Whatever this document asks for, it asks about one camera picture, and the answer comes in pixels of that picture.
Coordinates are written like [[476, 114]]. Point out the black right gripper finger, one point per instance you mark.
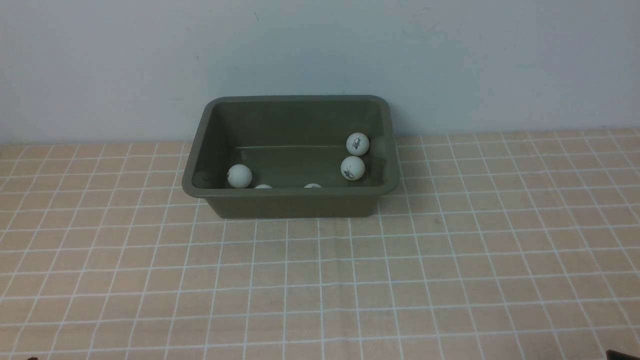
[[616, 355]]

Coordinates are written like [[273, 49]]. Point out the white ball with logo centre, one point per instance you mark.
[[357, 144]]

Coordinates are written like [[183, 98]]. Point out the orange checkered tablecloth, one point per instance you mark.
[[494, 246]]

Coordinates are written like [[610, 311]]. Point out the olive green plastic bin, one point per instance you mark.
[[289, 141]]

